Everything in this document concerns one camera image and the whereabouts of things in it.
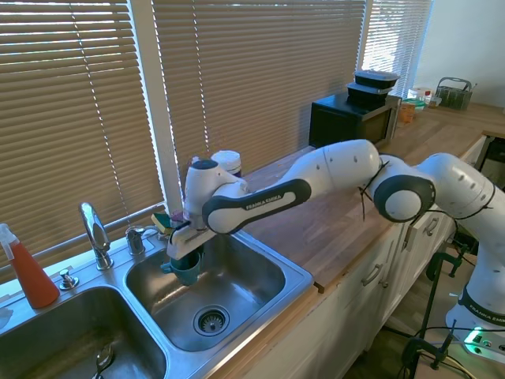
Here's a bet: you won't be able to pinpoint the narrow beige window blind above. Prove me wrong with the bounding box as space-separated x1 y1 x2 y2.
360 0 433 99

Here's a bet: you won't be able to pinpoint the teal ceramic mug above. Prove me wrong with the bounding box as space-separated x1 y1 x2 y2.
159 250 203 287

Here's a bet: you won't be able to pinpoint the white wipes canister purple label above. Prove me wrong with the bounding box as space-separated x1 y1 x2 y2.
210 149 243 178

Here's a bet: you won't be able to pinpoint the medium beige window blind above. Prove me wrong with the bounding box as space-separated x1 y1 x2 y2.
151 0 368 191

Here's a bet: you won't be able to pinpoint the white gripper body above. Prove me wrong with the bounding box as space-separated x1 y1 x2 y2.
165 225 217 261

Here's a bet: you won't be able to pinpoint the metal spoon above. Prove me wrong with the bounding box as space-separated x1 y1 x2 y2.
92 342 116 379

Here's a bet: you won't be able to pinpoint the chrome kitchen faucet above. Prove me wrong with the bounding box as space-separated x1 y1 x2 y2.
78 202 115 271

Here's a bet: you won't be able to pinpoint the round sink drain strainer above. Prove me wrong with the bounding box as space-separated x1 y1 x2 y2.
192 304 231 338

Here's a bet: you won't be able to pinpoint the black plastic food container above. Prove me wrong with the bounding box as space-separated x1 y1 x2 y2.
353 70 401 90
346 82 392 107

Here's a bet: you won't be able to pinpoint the orange jar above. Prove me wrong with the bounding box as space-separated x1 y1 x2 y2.
395 99 417 125

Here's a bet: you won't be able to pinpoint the white kitchen cabinets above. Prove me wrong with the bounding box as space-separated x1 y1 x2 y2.
212 136 487 379

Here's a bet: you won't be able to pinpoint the black microwave oven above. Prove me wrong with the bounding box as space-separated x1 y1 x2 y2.
308 93 402 150

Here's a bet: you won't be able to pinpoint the clear tub green lid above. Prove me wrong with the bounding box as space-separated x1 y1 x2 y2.
407 87 433 111

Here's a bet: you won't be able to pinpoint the black clamp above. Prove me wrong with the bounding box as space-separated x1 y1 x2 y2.
418 243 475 336
401 318 455 374

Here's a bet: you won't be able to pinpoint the grey cutlery caddy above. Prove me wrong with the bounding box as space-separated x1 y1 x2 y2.
434 77 473 111

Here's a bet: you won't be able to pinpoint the black built-in appliance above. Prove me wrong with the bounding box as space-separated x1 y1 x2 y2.
476 135 505 191

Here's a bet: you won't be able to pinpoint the yellow green sponge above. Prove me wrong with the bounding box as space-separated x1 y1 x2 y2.
151 212 175 233

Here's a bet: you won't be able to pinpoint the orange spray bottle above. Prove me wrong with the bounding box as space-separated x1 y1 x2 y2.
0 223 61 310

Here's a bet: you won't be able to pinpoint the chrome sink soap dispenser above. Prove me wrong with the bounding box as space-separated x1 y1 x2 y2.
125 225 159 256

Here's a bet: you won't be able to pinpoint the small chrome sink knob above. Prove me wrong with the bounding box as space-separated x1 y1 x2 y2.
58 268 80 291

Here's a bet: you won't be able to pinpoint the stainless steel double sink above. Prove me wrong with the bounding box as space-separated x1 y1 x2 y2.
0 230 316 379

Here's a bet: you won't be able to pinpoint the wide beige window blind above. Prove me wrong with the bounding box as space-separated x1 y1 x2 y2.
0 0 167 285

